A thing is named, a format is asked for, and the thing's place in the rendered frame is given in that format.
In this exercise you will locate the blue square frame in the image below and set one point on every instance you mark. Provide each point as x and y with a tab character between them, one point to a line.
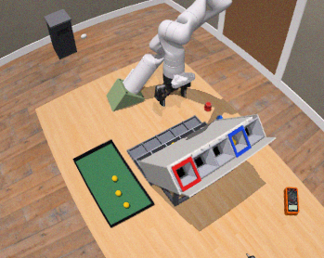
231	141

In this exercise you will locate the orange digital multimeter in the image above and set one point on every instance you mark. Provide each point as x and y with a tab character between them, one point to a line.
291	201

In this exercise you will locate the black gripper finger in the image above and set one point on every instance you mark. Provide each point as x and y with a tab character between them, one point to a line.
159	91
184	88

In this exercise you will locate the red rectangular frame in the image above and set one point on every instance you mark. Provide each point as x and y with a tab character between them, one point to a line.
195	170

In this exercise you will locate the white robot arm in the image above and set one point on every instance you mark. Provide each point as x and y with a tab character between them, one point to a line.
169	46

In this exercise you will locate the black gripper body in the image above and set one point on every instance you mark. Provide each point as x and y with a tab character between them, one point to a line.
168	83

